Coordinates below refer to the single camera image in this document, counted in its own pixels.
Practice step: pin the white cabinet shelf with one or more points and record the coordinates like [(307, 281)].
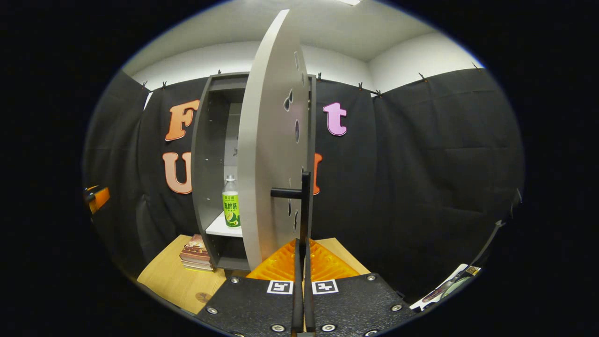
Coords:
[(220, 228)]

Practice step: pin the dark grey cabinet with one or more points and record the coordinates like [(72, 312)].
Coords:
[(206, 154)]

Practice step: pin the row of black cloth clips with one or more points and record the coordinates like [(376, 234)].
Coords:
[(319, 76)]

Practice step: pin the white printed sheet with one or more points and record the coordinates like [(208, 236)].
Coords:
[(444, 288)]

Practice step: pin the green label clear bottle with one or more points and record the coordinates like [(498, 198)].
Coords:
[(231, 210)]

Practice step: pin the brown cover book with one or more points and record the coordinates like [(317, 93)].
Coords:
[(196, 245)]

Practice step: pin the black backdrop cloth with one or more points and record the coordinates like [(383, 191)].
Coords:
[(421, 164)]

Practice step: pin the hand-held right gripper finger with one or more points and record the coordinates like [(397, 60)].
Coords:
[(309, 304), (298, 304)]

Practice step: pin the beige cabinet door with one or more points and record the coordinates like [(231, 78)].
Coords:
[(266, 164)]

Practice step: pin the white cover book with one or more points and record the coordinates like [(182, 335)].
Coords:
[(196, 260)]

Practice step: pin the yellow cover book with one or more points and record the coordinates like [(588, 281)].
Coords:
[(196, 268)]

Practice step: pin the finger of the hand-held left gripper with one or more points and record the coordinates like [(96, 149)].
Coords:
[(98, 199)]

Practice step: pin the ceiling light panel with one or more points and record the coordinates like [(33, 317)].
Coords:
[(348, 2)]

